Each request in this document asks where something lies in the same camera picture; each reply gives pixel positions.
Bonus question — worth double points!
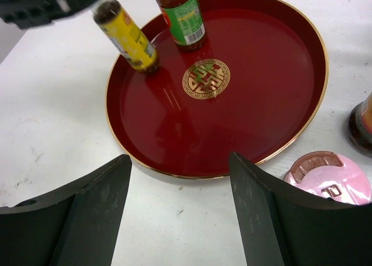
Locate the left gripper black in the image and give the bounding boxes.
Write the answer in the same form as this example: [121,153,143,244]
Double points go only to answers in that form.
[1,0,99,30]

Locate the red round tray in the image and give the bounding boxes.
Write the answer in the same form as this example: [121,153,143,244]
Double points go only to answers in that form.
[106,0,328,179]

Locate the red lid sauce jar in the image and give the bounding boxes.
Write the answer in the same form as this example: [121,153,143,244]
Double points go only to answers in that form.
[346,94,371,158]

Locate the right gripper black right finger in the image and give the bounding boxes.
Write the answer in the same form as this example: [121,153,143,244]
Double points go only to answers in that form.
[229,152,371,265]

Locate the yellow label small bottle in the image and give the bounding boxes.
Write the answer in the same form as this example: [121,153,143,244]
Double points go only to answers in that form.
[93,0,159,74]

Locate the green label chili sauce bottle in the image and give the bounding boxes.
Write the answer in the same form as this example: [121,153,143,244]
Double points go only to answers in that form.
[156,0,206,51]

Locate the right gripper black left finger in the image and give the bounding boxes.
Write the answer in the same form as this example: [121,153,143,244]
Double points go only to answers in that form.
[1,154,132,265]

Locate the pink lid spice shaker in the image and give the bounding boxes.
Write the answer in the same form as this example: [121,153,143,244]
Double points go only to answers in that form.
[283,151,371,206]

